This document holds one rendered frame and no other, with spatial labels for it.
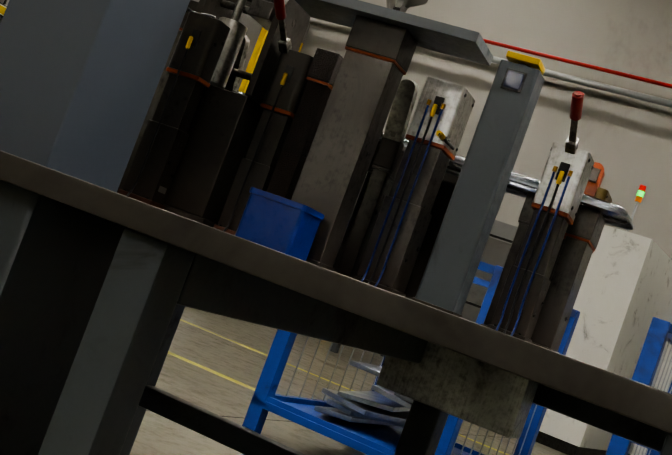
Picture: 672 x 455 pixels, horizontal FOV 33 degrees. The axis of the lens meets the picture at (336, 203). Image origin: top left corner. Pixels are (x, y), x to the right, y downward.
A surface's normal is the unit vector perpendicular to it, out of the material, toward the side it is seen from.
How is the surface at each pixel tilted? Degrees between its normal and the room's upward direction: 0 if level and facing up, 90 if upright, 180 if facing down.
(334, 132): 90
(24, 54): 90
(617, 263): 90
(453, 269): 90
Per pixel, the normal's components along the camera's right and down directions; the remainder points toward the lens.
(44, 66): -0.38, -0.21
